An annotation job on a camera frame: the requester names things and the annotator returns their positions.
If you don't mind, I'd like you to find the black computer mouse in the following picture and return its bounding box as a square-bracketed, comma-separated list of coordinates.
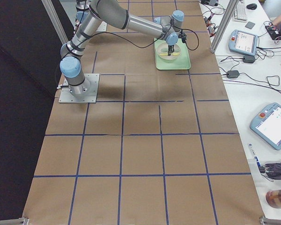
[246, 3, 257, 10]

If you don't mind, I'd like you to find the teach pendant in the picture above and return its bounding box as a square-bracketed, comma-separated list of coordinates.
[228, 30, 258, 56]
[250, 102, 281, 150]

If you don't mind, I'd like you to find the small dark square pad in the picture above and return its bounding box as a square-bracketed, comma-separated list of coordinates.
[245, 22, 255, 30]

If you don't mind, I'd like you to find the black curtain panel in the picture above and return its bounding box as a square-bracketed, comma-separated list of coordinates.
[0, 0, 62, 220]

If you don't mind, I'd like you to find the brown paper table cover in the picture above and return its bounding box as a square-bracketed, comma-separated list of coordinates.
[23, 0, 263, 225]

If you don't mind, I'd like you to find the dark folded umbrella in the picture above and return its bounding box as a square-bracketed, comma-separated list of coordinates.
[259, 162, 281, 180]

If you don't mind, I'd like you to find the white keyboard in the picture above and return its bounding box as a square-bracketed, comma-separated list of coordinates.
[233, 0, 247, 22]

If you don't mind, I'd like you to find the mint green tray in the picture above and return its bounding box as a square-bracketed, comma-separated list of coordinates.
[154, 39, 191, 70]

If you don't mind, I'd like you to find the yellow plastic fork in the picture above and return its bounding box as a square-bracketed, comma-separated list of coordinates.
[159, 52, 180, 56]

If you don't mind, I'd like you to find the black power adapter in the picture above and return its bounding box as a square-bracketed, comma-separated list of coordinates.
[226, 70, 240, 79]
[243, 55, 256, 64]

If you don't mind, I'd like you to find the upper teach pendant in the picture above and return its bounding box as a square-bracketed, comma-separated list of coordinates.
[228, 30, 258, 56]

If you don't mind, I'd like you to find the aluminium frame post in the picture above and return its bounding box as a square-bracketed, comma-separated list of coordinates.
[41, 0, 74, 45]
[210, 0, 239, 53]

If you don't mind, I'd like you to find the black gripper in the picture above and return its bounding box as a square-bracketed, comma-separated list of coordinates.
[168, 45, 175, 53]

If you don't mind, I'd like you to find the lower teach pendant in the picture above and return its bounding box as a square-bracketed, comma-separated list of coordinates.
[250, 102, 281, 150]

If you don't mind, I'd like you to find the black power adapter lower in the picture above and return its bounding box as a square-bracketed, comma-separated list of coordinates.
[226, 70, 240, 79]

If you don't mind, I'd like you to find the black power adapter upper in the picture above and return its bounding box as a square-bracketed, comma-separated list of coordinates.
[243, 55, 256, 64]

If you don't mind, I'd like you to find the brown glass jar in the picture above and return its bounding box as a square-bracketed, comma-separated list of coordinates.
[266, 189, 281, 209]

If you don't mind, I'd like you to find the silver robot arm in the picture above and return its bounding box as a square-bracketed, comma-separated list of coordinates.
[59, 0, 185, 96]

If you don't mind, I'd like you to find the aluminium frame post right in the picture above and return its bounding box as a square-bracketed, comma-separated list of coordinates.
[210, 0, 239, 53]

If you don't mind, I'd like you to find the aluminium frame post left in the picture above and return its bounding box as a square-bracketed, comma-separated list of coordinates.
[41, 0, 74, 45]

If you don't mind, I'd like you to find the white round plate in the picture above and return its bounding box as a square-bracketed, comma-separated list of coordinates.
[156, 42, 181, 61]

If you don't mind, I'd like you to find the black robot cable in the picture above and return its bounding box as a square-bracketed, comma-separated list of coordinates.
[55, 9, 200, 92]

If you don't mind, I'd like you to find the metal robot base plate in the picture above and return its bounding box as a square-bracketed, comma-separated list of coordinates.
[59, 74, 100, 104]

